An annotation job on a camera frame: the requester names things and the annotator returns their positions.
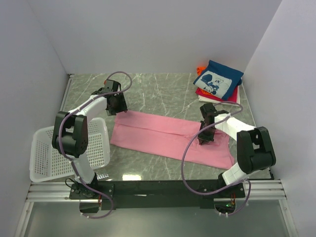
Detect aluminium rail frame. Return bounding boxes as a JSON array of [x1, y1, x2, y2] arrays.
[[13, 73, 316, 237]]

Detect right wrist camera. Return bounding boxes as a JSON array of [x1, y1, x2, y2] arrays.
[[200, 103, 218, 124]]

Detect white folded t shirt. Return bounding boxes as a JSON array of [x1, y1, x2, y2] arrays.
[[196, 86, 240, 105]]

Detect white plastic laundry basket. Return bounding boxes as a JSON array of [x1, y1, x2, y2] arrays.
[[29, 118, 110, 182]]

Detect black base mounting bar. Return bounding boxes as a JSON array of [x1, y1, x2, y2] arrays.
[[69, 180, 245, 213]]

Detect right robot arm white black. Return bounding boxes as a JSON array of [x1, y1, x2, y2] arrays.
[[198, 110, 276, 197]]

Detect red folded t shirt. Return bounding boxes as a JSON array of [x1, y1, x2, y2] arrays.
[[195, 85, 239, 105]]

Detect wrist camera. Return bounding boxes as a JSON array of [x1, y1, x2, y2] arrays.
[[200, 103, 218, 124], [104, 79, 121, 93]]

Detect pink t shirt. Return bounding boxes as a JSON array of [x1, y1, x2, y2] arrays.
[[110, 111, 235, 169]]

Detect blue printed folded t shirt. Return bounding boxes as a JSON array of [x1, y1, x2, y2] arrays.
[[193, 60, 244, 100]]

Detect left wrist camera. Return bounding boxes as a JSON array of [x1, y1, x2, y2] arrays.
[[104, 79, 121, 93]]

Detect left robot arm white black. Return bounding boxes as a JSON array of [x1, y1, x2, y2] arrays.
[[52, 92, 127, 198]]

